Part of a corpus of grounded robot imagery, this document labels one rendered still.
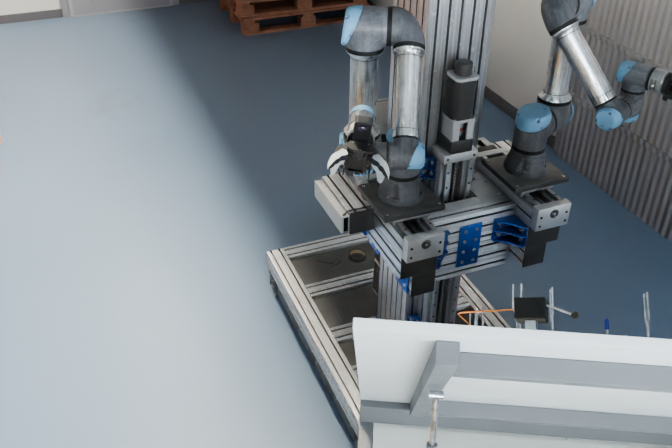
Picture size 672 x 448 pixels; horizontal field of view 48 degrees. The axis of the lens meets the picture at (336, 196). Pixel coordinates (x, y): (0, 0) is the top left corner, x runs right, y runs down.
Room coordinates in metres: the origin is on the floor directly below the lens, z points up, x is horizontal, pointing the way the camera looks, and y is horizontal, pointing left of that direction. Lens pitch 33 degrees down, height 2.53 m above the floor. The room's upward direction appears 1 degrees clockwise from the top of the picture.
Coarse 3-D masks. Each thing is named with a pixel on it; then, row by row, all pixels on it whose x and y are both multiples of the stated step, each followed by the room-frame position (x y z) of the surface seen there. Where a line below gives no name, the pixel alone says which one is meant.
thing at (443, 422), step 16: (368, 400) 1.51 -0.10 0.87; (368, 416) 1.49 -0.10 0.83; (384, 416) 1.49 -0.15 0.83; (400, 416) 1.48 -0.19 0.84; (512, 432) 1.46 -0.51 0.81; (528, 432) 1.45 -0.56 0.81; (544, 432) 1.45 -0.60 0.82; (560, 432) 1.45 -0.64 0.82; (576, 432) 1.44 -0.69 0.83; (592, 432) 1.44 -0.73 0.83; (608, 432) 1.44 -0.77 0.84; (624, 432) 1.43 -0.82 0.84; (640, 432) 1.43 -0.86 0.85
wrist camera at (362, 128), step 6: (360, 120) 1.71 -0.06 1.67; (366, 120) 1.71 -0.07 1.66; (372, 120) 1.72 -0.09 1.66; (354, 126) 1.71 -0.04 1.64; (360, 126) 1.70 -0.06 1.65; (366, 126) 1.70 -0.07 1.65; (354, 132) 1.73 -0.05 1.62; (360, 132) 1.72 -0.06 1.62; (366, 132) 1.72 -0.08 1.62; (354, 138) 1.74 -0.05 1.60; (360, 138) 1.74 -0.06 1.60; (366, 138) 1.73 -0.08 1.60
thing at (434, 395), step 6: (432, 390) 1.03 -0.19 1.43; (432, 396) 1.02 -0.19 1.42; (438, 396) 1.02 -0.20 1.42; (432, 402) 1.02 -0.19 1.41; (438, 402) 1.02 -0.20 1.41; (432, 408) 1.01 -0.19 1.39; (432, 414) 1.01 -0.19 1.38; (432, 420) 1.01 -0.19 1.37; (432, 426) 1.00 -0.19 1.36; (432, 432) 1.00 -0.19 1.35; (432, 438) 0.99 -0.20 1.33; (432, 444) 0.99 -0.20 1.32
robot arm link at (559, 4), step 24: (552, 0) 2.33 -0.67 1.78; (576, 0) 2.35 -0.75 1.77; (552, 24) 2.29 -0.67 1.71; (576, 24) 2.29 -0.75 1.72; (576, 48) 2.25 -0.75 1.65; (576, 72) 2.23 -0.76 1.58; (600, 72) 2.21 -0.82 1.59; (600, 96) 2.17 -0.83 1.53; (600, 120) 2.14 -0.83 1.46; (624, 120) 2.16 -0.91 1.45
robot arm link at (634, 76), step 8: (624, 64) 2.28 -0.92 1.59; (632, 64) 2.26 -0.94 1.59; (640, 64) 2.26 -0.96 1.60; (616, 72) 2.28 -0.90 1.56; (624, 72) 2.26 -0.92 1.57; (632, 72) 2.24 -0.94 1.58; (640, 72) 2.23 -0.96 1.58; (648, 72) 2.22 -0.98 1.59; (624, 80) 2.25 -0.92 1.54; (632, 80) 2.23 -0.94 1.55; (640, 80) 2.22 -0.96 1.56; (648, 80) 2.20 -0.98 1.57; (624, 88) 2.25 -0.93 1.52; (632, 88) 2.23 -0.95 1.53; (640, 88) 2.23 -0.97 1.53
